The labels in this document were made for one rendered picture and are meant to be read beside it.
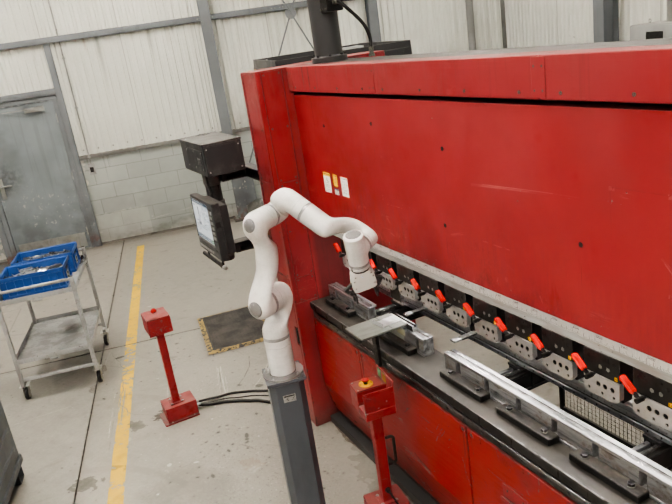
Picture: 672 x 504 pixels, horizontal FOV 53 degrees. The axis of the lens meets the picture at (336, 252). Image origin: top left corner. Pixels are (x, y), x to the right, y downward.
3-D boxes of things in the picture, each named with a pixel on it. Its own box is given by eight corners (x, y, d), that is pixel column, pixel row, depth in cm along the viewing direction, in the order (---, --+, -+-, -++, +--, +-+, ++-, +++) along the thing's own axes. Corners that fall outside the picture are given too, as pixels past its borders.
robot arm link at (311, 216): (320, 204, 285) (377, 245, 277) (296, 224, 276) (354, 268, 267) (324, 190, 278) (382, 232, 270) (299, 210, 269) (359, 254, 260)
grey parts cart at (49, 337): (40, 356, 626) (10, 260, 596) (112, 340, 638) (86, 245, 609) (21, 403, 542) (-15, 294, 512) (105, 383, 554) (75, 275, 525)
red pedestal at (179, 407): (159, 415, 493) (132, 311, 467) (192, 403, 502) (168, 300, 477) (166, 427, 475) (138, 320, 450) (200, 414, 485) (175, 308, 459)
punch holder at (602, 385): (584, 388, 234) (582, 345, 229) (602, 380, 237) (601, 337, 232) (619, 406, 221) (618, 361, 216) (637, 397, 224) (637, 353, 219)
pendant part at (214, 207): (200, 246, 445) (188, 194, 434) (217, 242, 450) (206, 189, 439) (221, 262, 406) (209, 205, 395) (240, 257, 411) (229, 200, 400)
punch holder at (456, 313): (446, 318, 303) (443, 284, 298) (462, 312, 306) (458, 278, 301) (467, 328, 290) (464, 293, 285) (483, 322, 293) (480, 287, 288)
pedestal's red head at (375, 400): (352, 403, 344) (347, 372, 338) (381, 394, 348) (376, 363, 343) (366, 422, 326) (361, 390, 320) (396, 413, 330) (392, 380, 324)
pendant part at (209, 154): (204, 263, 457) (177, 138, 431) (238, 253, 467) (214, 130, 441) (228, 282, 413) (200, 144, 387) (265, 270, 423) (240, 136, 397)
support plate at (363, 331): (345, 330, 350) (345, 328, 350) (388, 314, 361) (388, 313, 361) (362, 341, 335) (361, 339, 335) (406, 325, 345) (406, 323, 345)
